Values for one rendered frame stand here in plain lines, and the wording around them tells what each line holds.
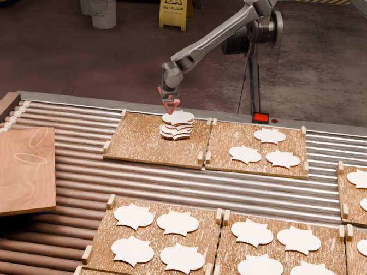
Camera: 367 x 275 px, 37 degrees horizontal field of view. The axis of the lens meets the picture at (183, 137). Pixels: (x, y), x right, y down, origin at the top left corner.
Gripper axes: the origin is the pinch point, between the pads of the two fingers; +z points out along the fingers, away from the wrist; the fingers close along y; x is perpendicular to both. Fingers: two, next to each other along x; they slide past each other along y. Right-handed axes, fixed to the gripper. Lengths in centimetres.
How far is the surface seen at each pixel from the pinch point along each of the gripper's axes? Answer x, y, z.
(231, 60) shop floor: 110, -258, 102
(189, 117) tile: 9.6, 0.2, 5.7
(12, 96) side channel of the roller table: -68, -41, 11
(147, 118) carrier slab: -7.0, -12.7, 12.2
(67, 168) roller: -43.7, 17.3, 15.0
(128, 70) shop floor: 10, -253, 104
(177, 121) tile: 3.5, 2.4, 5.8
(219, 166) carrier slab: 15.9, 29.0, 12.1
